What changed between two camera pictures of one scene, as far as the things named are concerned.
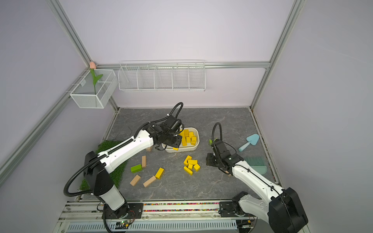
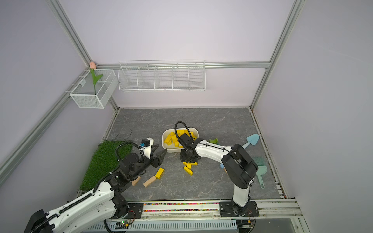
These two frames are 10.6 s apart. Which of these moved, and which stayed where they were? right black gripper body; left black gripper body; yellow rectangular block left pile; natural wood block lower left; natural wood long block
Moved: right black gripper body; left black gripper body
Stayed: yellow rectangular block left pile; natural wood block lower left; natural wood long block
